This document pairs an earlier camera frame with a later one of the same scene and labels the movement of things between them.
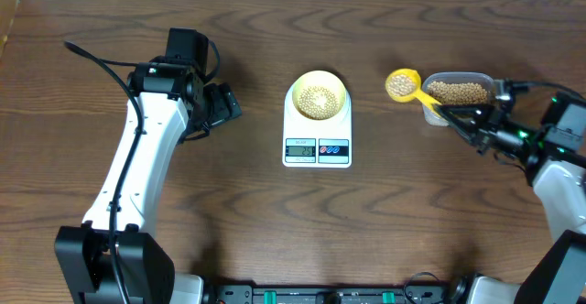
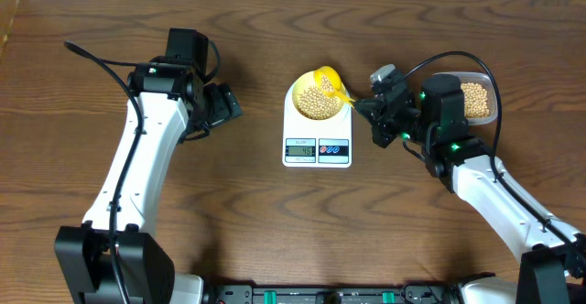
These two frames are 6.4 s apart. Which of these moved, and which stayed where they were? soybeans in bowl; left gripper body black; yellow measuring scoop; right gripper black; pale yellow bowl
Moved: right gripper black; yellow measuring scoop
Stayed: soybeans in bowl; left gripper body black; pale yellow bowl
